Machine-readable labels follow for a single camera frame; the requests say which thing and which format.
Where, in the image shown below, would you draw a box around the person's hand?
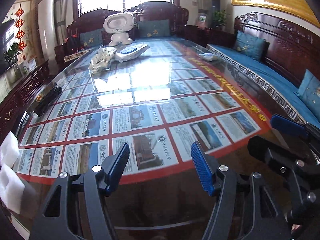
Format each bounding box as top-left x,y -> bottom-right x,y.
291,224 -> 301,232

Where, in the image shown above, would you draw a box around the blue sofa seat mat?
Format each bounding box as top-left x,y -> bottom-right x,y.
206,44 -> 319,127

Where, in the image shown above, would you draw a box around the blue embroidered pillow near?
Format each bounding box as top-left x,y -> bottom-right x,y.
295,69 -> 320,119

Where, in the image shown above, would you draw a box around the blue embroidered pillow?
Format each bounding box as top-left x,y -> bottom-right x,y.
233,31 -> 267,61
295,69 -> 320,119

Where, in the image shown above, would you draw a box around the long wooden sofa bench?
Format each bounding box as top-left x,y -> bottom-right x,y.
206,11 -> 320,131

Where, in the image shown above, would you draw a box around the blue embroidered pillow far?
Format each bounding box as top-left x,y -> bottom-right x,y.
233,31 -> 267,61

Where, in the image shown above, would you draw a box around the white foam piece left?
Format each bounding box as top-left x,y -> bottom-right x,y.
0,164 -> 25,214

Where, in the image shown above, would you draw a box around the white foam piece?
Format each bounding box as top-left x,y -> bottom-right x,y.
1,132 -> 20,167
0,164 -> 25,214

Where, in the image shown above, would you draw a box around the white foam piece upper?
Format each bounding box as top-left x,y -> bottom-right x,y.
1,132 -> 20,167

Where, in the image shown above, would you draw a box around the small wipes packet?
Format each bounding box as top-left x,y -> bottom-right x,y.
198,53 -> 219,62

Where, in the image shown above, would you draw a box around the black handheld device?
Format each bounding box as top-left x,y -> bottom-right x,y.
34,85 -> 62,117

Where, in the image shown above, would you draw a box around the wooden tv cabinet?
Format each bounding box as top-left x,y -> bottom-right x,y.
0,61 -> 50,142

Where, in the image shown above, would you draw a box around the potted green plant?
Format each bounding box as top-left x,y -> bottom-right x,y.
212,10 -> 228,30

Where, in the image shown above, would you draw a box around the white dinosaur skeleton model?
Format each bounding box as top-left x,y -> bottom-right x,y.
89,47 -> 117,73

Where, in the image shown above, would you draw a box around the white blue tissue pack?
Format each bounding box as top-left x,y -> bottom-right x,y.
114,43 -> 150,63

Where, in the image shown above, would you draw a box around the water dispenser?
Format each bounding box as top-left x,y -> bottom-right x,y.
211,0 -> 220,28

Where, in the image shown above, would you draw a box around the plant in glass vase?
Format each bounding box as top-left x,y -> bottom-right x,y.
3,42 -> 22,78

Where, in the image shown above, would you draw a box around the green pillow left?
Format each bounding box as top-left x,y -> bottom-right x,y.
80,29 -> 103,49

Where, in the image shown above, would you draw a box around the green pillow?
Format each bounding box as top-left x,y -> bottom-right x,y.
138,20 -> 170,38
80,29 -> 103,49

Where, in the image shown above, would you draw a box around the green pillow right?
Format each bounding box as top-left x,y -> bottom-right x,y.
138,20 -> 170,38

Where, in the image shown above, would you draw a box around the white robot toy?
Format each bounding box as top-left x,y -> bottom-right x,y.
103,12 -> 134,47

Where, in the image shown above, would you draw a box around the far wooden sofa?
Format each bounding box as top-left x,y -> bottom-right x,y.
54,2 -> 189,68

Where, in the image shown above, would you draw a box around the red chinese knot decoration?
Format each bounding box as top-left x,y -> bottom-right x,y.
15,5 -> 27,51

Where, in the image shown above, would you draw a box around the white standing air conditioner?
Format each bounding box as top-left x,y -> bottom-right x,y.
37,0 -> 57,61

